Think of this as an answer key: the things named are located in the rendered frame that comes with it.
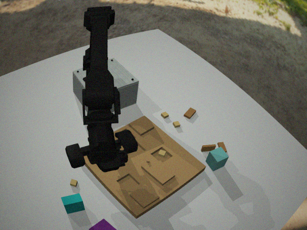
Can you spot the tan square puzzle board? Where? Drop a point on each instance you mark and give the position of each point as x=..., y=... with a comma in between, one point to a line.
x=147, y=179

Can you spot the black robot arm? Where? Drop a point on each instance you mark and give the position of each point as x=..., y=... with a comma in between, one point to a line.
x=99, y=93

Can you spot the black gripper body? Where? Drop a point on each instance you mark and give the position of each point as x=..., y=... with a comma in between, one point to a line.
x=76, y=154

